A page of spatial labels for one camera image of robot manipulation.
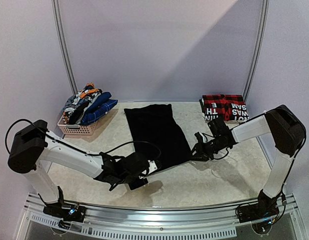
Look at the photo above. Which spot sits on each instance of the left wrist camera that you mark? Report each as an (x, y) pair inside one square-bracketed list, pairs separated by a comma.
[(152, 167)]

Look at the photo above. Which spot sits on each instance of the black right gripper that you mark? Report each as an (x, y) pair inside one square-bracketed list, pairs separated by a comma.
[(200, 149)]

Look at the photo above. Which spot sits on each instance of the blue plaid garment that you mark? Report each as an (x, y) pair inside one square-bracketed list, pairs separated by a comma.
[(102, 105)]

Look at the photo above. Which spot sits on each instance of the black t-shirt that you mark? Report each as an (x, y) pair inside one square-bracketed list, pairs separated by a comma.
[(157, 135)]

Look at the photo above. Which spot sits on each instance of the aluminium front rail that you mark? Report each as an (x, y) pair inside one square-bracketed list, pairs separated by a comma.
[(217, 222)]

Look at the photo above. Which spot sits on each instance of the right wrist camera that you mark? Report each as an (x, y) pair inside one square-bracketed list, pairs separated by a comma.
[(200, 137)]

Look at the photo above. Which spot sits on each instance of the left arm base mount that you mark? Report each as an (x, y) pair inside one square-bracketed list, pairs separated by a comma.
[(66, 212)]

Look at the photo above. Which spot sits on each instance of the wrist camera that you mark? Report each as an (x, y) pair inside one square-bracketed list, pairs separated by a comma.
[(152, 167), (200, 137)]

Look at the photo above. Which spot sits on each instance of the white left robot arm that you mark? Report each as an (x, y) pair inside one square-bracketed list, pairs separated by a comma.
[(35, 143)]

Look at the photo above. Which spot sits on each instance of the right aluminium frame post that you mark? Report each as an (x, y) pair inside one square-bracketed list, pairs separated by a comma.
[(257, 48)]

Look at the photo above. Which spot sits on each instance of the left aluminium frame post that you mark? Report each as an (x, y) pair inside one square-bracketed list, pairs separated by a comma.
[(63, 45)]

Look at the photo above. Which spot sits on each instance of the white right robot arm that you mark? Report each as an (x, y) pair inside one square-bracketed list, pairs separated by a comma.
[(287, 131)]

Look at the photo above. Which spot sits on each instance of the aluminium frame post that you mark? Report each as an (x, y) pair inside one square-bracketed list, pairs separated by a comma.
[(257, 48), (63, 45)]

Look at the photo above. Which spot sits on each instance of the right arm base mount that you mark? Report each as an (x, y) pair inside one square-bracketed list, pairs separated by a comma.
[(250, 212)]

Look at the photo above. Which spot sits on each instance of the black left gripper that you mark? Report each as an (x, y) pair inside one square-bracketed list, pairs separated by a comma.
[(135, 186)]

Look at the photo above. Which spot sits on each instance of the red black plaid shirt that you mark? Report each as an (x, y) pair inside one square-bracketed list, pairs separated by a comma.
[(229, 107)]

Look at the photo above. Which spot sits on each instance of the camouflage orange garment pile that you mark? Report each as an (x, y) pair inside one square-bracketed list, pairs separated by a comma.
[(76, 105)]

